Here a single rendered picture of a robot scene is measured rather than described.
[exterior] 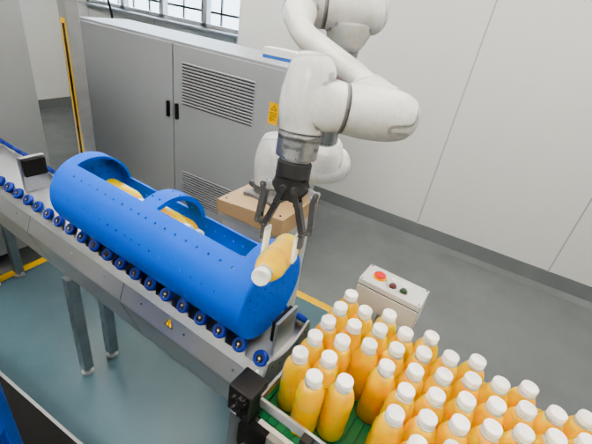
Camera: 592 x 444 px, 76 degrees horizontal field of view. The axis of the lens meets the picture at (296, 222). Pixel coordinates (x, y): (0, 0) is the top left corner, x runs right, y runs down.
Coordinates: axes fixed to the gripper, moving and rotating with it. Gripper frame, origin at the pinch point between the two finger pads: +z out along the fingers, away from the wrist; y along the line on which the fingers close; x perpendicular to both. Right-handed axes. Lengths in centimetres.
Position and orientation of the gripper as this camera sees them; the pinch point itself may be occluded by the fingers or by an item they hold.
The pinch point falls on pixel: (280, 245)
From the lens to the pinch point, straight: 87.3
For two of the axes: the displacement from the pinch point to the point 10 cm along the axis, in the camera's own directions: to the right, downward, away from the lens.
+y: 9.4, 2.6, -2.2
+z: -1.7, 9.2, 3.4
